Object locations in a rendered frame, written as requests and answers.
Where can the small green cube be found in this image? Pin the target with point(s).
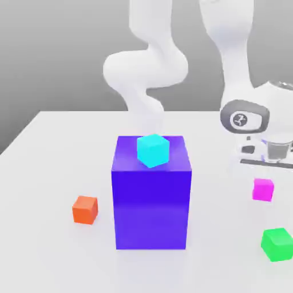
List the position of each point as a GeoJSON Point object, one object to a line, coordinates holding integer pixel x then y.
{"type": "Point", "coordinates": [278, 245]}

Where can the large blue box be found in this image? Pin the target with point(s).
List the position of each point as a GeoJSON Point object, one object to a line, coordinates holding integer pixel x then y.
{"type": "Point", "coordinates": [151, 206]}

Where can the small orange cube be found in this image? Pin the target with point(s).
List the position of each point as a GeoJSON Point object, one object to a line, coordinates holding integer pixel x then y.
{"type": "Point", "coordinates": [84, 210]}

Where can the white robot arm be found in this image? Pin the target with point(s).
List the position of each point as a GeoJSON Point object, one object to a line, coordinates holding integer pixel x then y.
{"type": "Point", "coordinates": [146, 68]}

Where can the small magenta cube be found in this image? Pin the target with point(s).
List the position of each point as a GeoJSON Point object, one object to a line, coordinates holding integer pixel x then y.
{"type": "Point", "coordinates": [262, 190]}

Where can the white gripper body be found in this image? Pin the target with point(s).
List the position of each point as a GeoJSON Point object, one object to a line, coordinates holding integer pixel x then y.
{"type": "Point", "coordinates": [263, 166]}

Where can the small cyan cube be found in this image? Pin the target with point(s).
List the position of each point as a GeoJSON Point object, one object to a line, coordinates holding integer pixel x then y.
{"type": "Point", "coordinates": [153, 150]}

